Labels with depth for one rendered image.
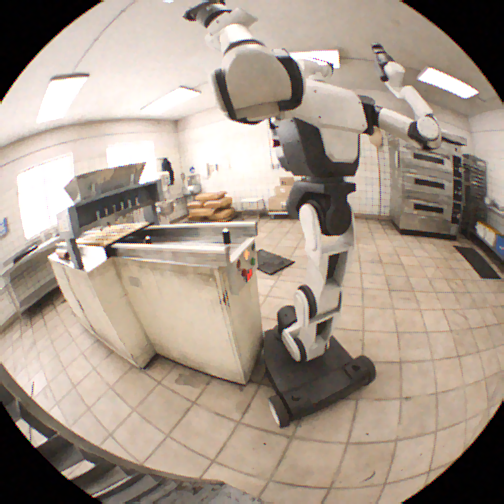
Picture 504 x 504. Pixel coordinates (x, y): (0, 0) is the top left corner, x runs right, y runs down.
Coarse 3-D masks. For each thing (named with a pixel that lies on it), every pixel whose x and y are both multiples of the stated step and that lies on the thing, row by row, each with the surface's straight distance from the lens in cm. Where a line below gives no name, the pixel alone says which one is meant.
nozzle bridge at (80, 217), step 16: (112, 192) 121; (128, 192) 138; (144, 192) 146; (160, 192) 145; (64, 208) 115; (80, 208) 120; (112, 208) 130; (128, 208) 130; (144, 208) 159; (64, 224) 121; (80, 224) 119; (96, 224) 118; (80, 256) 121
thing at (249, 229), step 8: (176, 224) 117; (184, 224) 113; (192, 224) 108; (200, 224) 105; (208, 224) 102; (216, 224) 99; (224, 224) 97; (232, 224) 95; (240, 224) 93; (248, 224) 92; (256, 224) 91; (88, 232) 218; (144, 232) 136; (152, 232) 130; (160, 232) 124; (168, 232) 120; (176, 232) 115; (184, 232) 112; (192, 232) 108; (200, 232) 105; (208, 232) 103; (216, 232) 100; (232, 232) 96; (240, 232) 95; (248, 232) 93; (256, 232) 93
